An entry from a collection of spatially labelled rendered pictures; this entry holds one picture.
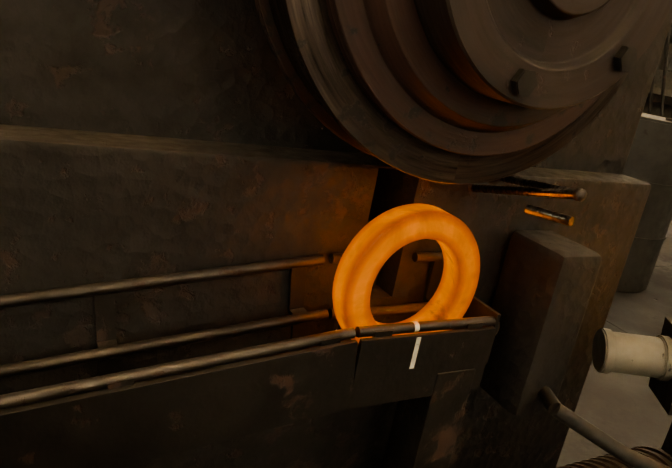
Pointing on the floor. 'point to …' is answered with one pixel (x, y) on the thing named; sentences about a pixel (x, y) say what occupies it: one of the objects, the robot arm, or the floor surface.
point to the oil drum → (631, 282)
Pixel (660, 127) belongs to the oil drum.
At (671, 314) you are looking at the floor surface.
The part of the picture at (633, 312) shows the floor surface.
